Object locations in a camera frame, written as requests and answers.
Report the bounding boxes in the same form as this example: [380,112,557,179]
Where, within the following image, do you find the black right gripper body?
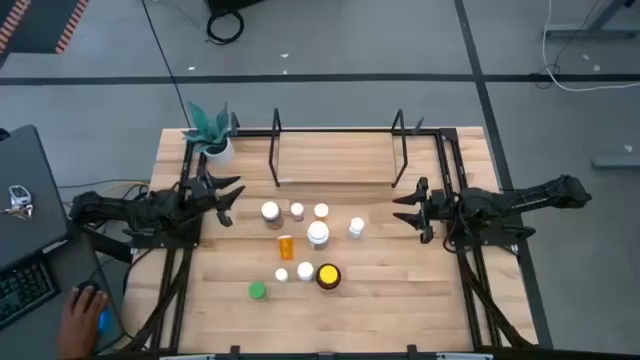
[417,176,459,245]

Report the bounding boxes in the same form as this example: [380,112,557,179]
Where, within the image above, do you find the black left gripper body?
[187,169,234,228]

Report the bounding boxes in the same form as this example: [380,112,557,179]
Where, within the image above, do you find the white bottle brown label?
[260,200,285,231]

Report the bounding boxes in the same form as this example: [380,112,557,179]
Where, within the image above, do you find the orange pill vial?
[277,234,295,261]

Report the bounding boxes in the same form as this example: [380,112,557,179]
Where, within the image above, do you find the green cap supplement bottle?
[248,281,270,302]

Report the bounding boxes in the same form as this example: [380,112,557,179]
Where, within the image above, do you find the white bottle purple headache label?
[306,220,331,251]

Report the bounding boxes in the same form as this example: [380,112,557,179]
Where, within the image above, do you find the amber bottle yellow cap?
[315,262,343,291]

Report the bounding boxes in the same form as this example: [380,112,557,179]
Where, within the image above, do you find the green plant in white pot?
[182,99,236,168]

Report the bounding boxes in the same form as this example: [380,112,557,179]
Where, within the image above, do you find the black computer mouse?
[73,279,114,336]

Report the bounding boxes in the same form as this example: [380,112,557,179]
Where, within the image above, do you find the person's hand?
[56,287,109,360]

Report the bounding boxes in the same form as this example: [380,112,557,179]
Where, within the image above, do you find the key fob with keys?
[2,184,35,221]

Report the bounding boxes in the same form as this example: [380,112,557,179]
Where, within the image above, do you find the grey metal foot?
[592,154,640,170]

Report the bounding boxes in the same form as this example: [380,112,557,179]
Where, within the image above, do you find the black keyboard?
[0,257,60,331]

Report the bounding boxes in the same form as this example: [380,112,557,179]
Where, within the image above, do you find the grey metal stand base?
[543,0,640,40]

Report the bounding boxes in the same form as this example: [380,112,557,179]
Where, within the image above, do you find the black mat orange striped edge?
[0,0,90,56]

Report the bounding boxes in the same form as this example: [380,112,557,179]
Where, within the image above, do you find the black metal table frame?
[119,112,541,360]

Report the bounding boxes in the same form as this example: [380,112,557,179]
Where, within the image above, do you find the long black floor cable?
[141,0,194,129]

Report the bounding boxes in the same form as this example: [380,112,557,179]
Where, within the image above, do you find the coiled black cable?
[205,8,246,46]

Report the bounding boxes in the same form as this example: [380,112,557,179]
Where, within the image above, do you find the white floor cable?
[541,0,640,94]

